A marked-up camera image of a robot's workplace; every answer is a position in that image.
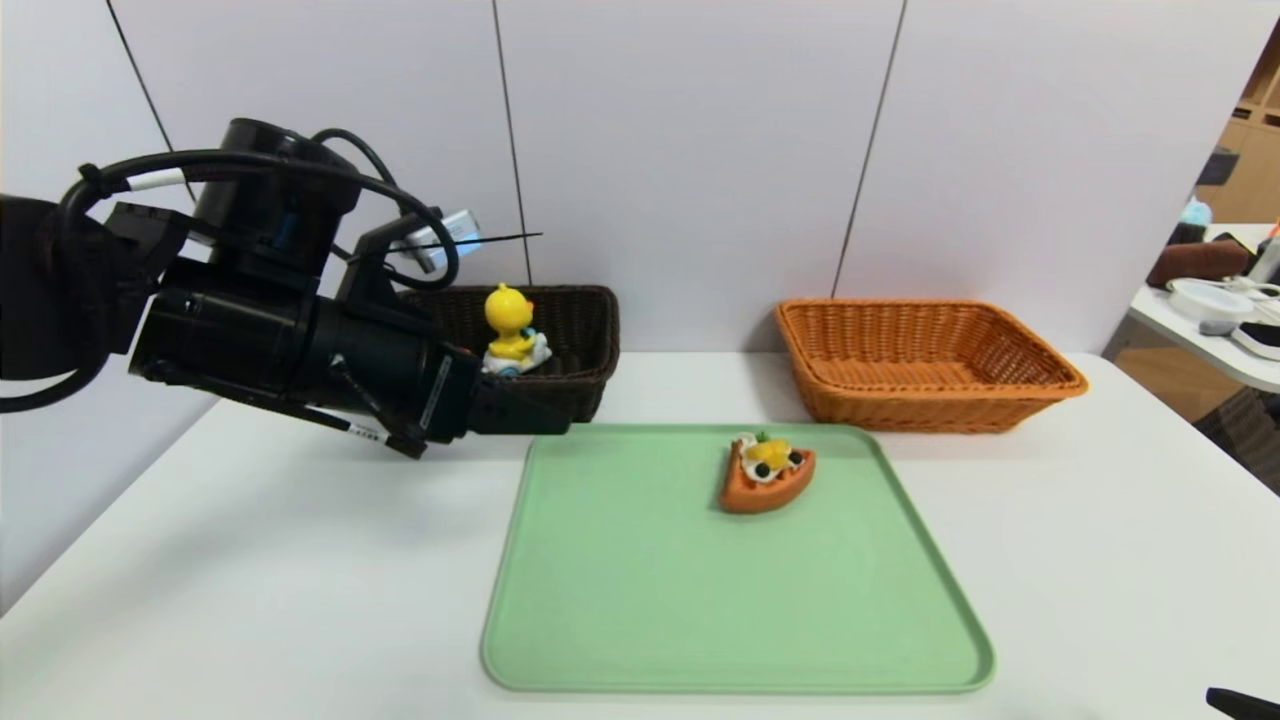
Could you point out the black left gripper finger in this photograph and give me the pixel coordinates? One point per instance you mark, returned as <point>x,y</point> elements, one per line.
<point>520,410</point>

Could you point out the brown cushion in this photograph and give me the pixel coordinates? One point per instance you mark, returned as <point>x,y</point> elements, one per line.
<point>1200,262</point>

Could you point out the yellow duck toy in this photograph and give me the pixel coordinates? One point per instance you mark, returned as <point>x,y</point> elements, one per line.
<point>508,315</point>

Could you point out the wooden shelf unit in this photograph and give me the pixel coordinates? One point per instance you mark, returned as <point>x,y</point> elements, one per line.
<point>1262,170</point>

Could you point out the black and white flat item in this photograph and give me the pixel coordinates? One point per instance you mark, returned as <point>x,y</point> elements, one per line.
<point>1262,340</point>

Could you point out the small blue item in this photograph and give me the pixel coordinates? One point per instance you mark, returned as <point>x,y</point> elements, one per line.
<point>1196,212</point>

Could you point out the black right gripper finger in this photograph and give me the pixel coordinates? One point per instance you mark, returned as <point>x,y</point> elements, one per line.
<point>1255,708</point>

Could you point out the small black box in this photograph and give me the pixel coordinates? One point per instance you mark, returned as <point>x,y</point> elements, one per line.
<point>1218,166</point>

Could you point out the dark brown wicker basket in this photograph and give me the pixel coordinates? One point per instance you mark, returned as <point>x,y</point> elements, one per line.
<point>585,330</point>

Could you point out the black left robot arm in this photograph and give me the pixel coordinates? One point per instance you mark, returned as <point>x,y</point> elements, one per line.
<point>250,340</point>

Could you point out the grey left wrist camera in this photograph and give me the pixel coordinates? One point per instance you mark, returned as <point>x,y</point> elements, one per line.
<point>445,240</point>

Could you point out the toy waffle slice with fruit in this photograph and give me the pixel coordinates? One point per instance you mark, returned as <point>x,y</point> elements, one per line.
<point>770,485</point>

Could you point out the white side table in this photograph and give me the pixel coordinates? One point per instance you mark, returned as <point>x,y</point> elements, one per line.
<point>1200,350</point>

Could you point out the light green plastic tray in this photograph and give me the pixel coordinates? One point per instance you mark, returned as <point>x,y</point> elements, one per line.
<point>620,600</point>

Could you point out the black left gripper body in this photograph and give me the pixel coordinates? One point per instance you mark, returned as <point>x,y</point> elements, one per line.
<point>452,395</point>

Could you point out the white round dish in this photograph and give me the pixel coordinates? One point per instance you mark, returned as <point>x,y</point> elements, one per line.
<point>1205,298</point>

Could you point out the orange wicker basket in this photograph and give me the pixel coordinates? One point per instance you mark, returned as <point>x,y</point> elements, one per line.
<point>930,370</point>

